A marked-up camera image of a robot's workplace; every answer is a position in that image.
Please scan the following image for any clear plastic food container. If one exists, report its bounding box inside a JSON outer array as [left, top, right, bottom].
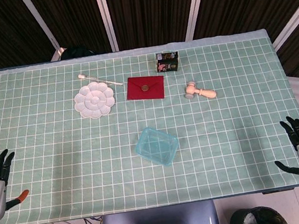
[[134, 125, 181, 170]]

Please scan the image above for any clear blue plastic container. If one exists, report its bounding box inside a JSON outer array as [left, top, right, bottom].
[[133, 123, 183, 172]]

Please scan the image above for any green checked tablecloth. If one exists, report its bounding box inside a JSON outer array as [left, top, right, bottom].
[[0, 23, 299, 224]]

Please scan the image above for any black waste bin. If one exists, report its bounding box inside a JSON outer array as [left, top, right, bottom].
[[227, 202, 290, 224]]

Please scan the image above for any small wooden mallet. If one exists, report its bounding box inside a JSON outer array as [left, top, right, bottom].
[[183, 78, 218, 104]]

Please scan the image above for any white flower-shaped paint palette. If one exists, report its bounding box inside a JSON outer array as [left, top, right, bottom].
[[71, 79, 118, 121]]

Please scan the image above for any white thin brush stick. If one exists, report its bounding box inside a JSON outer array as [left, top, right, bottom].
[[77, 67, 124, 92]]

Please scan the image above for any black object behind table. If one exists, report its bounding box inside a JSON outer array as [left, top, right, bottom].
[[60, 43, 96, 60]]

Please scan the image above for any black luncheon meat can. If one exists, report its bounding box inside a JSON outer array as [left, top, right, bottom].
[[154, 50, 182, 74]]

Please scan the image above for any red envelope with gold seal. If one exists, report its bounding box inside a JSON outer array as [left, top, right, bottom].
[[124, 72, 168, 104]]

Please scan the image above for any white partition frame post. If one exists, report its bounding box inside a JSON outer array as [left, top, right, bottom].
[[264, 0, 299, 52], [178, 0, 218, 41], [19, 0, 61, 56], [94, 0, 120, 53]]

